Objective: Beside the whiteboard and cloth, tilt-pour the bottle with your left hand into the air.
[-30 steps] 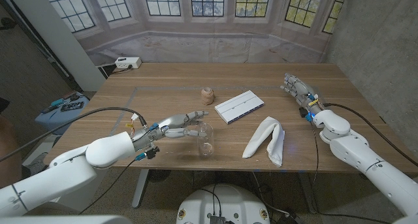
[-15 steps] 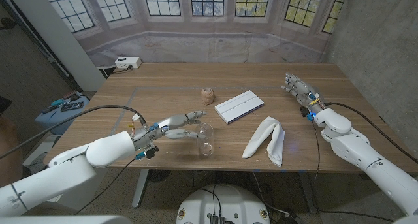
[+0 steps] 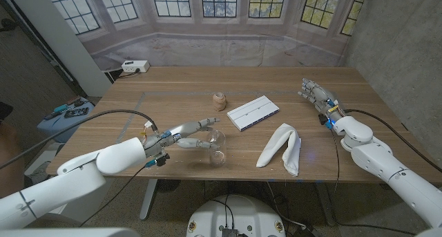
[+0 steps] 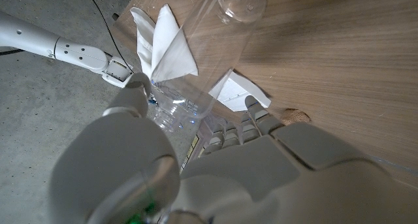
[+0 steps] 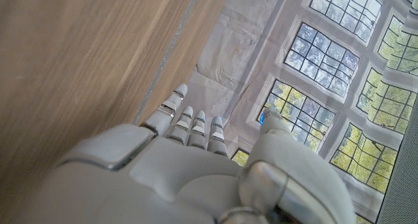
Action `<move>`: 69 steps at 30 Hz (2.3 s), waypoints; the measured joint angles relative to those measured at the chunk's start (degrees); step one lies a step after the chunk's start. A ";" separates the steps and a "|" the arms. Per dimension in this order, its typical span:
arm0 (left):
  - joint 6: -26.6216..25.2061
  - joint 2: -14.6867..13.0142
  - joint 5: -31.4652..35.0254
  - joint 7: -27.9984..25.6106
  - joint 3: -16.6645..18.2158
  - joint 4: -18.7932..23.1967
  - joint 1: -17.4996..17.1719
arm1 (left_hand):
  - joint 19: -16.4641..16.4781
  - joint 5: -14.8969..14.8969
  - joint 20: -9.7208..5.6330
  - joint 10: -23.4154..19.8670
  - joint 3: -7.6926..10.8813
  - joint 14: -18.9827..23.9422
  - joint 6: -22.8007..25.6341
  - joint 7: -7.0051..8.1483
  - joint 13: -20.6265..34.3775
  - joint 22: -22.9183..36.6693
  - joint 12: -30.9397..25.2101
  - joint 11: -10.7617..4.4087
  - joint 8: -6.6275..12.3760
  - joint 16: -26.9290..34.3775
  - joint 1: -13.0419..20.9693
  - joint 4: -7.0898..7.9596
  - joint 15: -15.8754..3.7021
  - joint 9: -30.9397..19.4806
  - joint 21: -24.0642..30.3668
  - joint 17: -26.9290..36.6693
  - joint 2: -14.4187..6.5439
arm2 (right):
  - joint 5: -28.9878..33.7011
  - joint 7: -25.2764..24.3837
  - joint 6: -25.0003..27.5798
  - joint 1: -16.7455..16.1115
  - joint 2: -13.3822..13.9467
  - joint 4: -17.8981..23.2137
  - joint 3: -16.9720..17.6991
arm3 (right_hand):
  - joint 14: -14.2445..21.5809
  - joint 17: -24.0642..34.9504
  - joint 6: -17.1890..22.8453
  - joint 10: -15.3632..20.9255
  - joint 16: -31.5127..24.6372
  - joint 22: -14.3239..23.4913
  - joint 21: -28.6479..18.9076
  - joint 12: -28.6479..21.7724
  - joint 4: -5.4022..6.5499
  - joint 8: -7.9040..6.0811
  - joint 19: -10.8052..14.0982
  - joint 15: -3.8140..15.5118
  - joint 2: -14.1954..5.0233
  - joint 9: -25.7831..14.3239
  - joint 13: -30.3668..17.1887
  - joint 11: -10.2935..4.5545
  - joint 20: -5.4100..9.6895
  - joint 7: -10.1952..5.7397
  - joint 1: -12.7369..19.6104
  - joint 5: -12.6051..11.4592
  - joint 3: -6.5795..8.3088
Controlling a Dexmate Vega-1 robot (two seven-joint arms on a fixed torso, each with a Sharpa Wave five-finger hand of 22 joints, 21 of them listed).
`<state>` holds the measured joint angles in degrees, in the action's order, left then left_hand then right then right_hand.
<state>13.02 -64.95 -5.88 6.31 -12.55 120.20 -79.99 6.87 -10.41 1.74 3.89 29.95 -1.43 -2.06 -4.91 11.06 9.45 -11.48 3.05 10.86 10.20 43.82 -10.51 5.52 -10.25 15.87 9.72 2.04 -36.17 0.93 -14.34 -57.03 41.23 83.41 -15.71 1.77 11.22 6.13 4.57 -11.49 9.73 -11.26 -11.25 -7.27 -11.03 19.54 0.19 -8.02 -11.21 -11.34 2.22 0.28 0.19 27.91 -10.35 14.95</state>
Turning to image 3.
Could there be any white power strip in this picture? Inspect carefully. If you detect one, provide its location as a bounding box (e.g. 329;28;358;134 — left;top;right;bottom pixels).
121;59;151;73

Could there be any person's leg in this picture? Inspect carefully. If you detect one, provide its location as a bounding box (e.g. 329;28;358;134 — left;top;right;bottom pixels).
0;101;25;200

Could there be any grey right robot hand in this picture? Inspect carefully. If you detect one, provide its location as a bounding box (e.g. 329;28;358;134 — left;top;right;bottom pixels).
298;77;345;126

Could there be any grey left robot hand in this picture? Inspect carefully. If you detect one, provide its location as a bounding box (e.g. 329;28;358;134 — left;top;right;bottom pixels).
142;117;221;160

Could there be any clear plastic bottle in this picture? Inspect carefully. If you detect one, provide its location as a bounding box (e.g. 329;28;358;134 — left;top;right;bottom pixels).
206;129;227;168

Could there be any grey table leg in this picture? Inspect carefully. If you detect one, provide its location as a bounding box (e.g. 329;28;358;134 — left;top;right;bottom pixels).
316;182;336;227
139;179;159;221

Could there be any blue stool with tools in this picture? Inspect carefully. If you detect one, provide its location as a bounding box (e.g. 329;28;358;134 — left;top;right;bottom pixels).
36;97;95;144

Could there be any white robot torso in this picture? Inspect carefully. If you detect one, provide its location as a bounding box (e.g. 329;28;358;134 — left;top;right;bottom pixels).
186;194;287;237

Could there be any printed window backdrop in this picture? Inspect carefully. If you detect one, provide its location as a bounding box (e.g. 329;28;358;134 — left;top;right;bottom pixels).
43;0;369;70

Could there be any white flat box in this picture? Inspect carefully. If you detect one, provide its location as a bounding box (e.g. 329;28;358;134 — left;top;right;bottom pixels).
227;95;280;132

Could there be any white folded cloth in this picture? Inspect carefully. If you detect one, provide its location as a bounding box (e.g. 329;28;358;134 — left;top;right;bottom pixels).
256;122;302;178

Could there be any grey sneaker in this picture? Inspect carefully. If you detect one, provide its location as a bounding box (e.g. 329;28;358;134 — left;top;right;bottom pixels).
26;160;51;188

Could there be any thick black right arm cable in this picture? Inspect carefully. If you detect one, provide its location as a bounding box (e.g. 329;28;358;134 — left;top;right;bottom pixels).
344;108;442;174

